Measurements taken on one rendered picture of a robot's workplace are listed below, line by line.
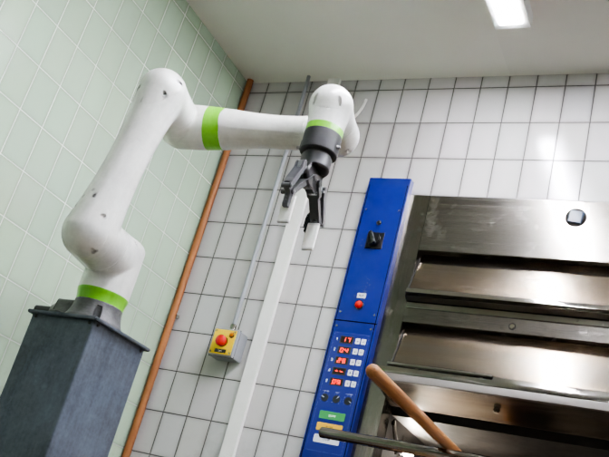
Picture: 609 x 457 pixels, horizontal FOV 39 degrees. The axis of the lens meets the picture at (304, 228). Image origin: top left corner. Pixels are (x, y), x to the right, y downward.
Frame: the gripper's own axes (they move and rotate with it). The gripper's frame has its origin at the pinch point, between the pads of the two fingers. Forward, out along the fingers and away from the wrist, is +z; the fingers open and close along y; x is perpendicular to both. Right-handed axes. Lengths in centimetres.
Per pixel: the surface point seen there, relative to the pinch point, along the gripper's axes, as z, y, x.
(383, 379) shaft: 30.1, -6.0, 26.1
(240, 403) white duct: 19, -93, -59
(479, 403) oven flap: 10, -88, 23
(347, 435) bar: 31, -58, -2
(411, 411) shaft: 30.2, -27.9, 25.3
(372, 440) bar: 32, -58, 5
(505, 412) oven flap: 10, -91, 30
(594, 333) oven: -18, -95, 52
